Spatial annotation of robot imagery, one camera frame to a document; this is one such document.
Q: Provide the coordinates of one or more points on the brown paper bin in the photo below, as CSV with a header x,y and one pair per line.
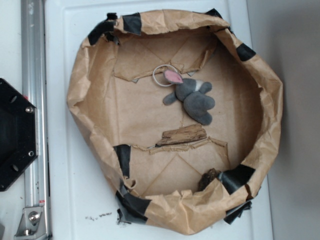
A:
x,y
120,113

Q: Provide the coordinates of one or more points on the metal corner bracket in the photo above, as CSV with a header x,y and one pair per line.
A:
x,y
32,224

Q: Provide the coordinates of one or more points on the white elastic loop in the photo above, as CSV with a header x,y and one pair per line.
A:
x,y
158,67

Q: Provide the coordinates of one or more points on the aluminium extrusion rail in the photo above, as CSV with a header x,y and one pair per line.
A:
x,y
36,176

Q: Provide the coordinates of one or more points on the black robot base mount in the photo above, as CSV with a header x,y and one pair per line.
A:
x,y
18,138

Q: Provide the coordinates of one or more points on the gray plush bunny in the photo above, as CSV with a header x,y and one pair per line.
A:
x,y
192,93

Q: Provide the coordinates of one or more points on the piece of tree bark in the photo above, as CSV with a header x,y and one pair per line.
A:
x,y
183,135

